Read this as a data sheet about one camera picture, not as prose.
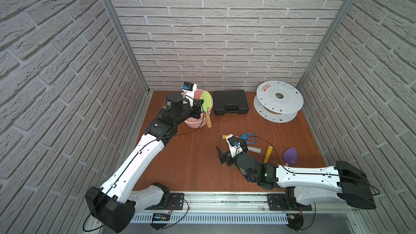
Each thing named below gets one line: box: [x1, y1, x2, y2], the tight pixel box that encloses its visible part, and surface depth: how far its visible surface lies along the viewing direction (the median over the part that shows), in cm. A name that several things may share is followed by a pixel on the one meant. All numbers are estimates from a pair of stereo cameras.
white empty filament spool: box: [253, 80, 304, 123], surface depth 106 cm
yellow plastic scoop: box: [263, 145, 274, 164], surface depth 90 cm
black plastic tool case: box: [213, 89, 249, 116], surface depth 106 cm
